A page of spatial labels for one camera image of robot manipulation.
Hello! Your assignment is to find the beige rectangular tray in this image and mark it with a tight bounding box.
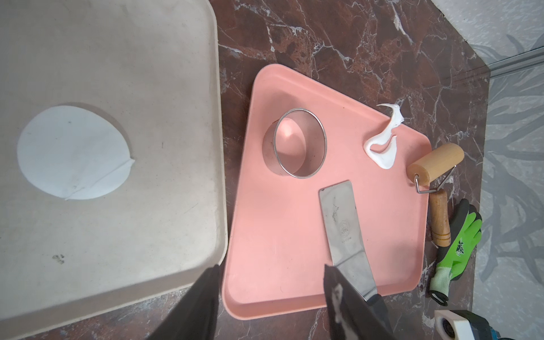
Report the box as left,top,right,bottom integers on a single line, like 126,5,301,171
1,1,228,339

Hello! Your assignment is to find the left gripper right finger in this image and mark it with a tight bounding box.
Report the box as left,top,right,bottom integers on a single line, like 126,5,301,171
324,265,395,339

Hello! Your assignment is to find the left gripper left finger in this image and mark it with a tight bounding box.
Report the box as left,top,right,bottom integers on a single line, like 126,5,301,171
148,265,220,340

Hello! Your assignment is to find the white dough piece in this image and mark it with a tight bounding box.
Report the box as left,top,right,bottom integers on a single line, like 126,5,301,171
16,105,135,201

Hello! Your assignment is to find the white dough scrap strip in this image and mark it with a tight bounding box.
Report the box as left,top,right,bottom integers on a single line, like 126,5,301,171
364,103,405,170

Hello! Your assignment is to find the metal ring cutter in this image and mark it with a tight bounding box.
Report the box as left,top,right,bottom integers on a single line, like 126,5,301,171
262,108,327,179

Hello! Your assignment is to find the wooden dough roller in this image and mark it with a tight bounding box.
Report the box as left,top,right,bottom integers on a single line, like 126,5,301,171
407,143,465,247

